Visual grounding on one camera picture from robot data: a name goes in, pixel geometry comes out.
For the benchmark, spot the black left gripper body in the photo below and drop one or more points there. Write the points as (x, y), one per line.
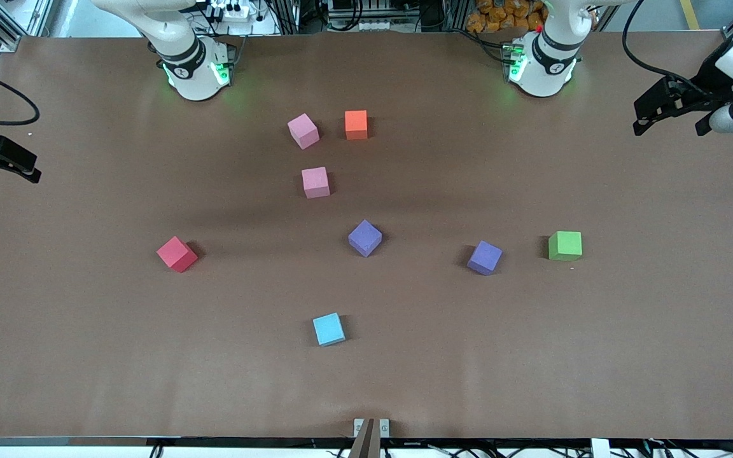
(712, 93)

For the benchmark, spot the purple foam block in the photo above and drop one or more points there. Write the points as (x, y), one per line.
(485, 256)
(364, 236)

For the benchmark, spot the pink foam block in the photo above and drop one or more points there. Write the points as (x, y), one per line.
(315, 181)
(303, 130)

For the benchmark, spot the orange foam block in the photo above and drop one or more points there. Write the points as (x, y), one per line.
(356, 123)

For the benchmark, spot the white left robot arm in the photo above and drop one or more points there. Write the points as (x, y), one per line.
(544, 76)

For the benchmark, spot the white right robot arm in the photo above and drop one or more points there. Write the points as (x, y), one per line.
(195, 76)

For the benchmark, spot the green foam block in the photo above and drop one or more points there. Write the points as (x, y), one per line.
(564, 245)

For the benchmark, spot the orange snack bag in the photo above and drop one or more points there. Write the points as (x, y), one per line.
(506, 16)

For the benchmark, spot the red foam block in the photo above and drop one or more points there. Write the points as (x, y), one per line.
(176, 253)

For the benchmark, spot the white power strip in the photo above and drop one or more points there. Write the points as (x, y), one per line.
(230, 11)

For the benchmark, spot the black equipment rack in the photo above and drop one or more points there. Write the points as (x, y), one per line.
(379, 13)

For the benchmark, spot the white box below table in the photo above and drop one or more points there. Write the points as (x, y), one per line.
(600, 448)

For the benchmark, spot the light blue foam block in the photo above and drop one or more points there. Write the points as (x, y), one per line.
(328, 328)

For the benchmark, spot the small metal bracket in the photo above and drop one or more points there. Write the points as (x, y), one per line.
(371, 426)

